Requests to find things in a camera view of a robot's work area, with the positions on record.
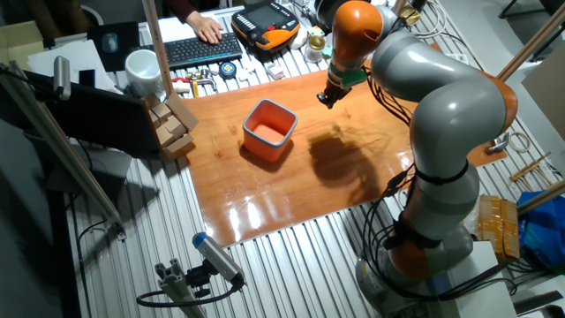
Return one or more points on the small yellow tool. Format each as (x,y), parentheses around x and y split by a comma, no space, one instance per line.
(195,89)

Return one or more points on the small colourful box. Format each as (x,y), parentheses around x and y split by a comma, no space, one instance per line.
(316,31)

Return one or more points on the small black box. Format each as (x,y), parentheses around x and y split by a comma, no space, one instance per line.
(87,78)

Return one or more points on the aluminium extrusion mount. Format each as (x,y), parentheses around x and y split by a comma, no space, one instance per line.
(178,289)

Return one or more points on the aluminium frame bar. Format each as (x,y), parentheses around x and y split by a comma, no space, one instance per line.
(62,146)

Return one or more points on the white tissue scrap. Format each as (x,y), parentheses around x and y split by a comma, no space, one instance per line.
(251,68)
(243,75)

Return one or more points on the black mouse pad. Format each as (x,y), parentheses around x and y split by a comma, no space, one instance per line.
(128,44)

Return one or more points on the glossy wooden board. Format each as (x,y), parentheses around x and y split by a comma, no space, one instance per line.
(273,194)

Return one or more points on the metal clamp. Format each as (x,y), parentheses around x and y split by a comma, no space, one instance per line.
(498,145)

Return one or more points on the black ball-head mount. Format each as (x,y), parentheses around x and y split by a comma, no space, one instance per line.
(198,278)

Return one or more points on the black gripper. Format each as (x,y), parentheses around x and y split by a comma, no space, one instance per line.
(337,90)

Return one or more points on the small plastic packet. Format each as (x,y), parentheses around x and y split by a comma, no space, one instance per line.
(276,71)

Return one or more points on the gold foil object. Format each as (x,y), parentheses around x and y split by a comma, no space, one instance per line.
(410,15)

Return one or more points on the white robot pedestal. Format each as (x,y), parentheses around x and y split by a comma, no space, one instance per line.
(481,287)

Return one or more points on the cardboard flap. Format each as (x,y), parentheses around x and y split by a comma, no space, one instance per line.
(182,110)

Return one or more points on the small cardboard box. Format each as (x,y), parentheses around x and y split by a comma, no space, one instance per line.
(175,126)
(164,137)
(161,111)
(178,147)

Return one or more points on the orange and black teach pendant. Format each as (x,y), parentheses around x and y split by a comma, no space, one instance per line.
(265,22)

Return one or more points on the wooden post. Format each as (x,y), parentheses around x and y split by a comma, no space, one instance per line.
(158,48)
(400,5)
(540,199)
(529,44)

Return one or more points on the brown cardboard sheet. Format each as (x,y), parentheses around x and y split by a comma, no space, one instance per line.
(547,93)

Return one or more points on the forearm in dark red sleeve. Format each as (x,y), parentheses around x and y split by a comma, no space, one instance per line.
(178,8)

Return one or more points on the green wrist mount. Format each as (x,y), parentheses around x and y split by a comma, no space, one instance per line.
(353,78)

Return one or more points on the black computer keyboard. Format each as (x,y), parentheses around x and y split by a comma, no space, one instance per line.
(201,50)

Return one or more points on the silver depth camera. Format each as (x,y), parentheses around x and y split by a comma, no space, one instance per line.
(62,77)

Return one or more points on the orange trash can grey rim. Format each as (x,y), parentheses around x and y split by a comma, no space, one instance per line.
(269,132)

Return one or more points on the black monitor panel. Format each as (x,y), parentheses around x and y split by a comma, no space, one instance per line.
(101,119)

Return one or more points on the large cardboard box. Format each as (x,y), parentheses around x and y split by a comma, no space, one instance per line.
(20,42)

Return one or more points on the person's hand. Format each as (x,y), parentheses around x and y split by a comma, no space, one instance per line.
(206,28)

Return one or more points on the wooden stick frame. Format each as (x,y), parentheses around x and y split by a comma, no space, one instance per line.
(529,170)

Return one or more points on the cardboard box yellow tape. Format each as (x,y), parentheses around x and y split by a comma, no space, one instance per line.
(499,225)

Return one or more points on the blue bag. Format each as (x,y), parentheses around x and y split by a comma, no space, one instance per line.
(545,234)

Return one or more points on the brass metal valve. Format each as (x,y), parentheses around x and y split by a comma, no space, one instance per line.
(204,81)

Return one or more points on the glass jar gold lid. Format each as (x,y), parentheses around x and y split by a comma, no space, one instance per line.
(315,48)

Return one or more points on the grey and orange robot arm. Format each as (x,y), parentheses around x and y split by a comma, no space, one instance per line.
(450,119)

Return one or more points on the silver camera with blue cap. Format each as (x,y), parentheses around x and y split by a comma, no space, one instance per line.
(218,258)

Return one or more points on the white mug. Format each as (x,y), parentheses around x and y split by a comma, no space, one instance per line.
(143,73)

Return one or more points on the white paper sheets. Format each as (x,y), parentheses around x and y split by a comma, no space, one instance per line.
(84,57)

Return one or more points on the black office chair base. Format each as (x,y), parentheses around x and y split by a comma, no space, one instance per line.
(543,26)

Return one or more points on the grey computer mouse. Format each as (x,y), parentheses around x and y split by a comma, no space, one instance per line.
(110,43)

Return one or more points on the black filament spool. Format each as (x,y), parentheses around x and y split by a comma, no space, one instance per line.
(324,11)

